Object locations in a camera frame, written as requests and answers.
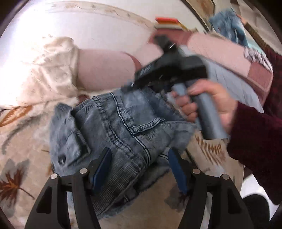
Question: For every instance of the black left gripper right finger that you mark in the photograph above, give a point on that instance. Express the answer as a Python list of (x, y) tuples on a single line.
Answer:
[(227, 207)]

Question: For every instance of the framed wall picture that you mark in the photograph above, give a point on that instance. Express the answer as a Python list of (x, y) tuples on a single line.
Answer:
[(204, 8)]

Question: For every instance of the cream leaf print blanket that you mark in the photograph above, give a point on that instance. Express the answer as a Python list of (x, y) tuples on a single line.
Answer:
[(26, 166)]

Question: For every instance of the pink bolster cushion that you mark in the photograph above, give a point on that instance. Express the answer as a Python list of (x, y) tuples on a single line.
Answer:
[(99, 70)]

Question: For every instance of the grey quilted pillow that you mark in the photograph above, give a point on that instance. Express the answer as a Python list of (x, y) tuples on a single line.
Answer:
[(236, 87)]

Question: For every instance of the stack of books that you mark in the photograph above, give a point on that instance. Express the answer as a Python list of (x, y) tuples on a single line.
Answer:
[(169, 23)]

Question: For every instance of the right hand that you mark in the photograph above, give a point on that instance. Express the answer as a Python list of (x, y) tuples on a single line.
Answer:
[(225, 104)]

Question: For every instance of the dark red sleeve forearm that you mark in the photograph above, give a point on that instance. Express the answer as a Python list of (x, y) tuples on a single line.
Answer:
[(256, 137)]

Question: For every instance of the pink padded headboard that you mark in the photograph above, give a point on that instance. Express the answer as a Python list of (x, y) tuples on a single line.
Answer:
[(226, 53)]

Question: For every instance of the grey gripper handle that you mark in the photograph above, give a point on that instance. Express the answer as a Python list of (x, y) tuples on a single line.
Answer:
[(208, 117)]

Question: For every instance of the white floral pillow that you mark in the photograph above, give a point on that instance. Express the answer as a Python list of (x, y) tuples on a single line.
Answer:
[(53, 72)]

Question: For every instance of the clothes pile on headboard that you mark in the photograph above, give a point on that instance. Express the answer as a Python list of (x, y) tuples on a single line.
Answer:
[(229, 25)]

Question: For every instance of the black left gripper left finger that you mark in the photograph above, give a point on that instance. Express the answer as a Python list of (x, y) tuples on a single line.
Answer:
[(51, 208)]

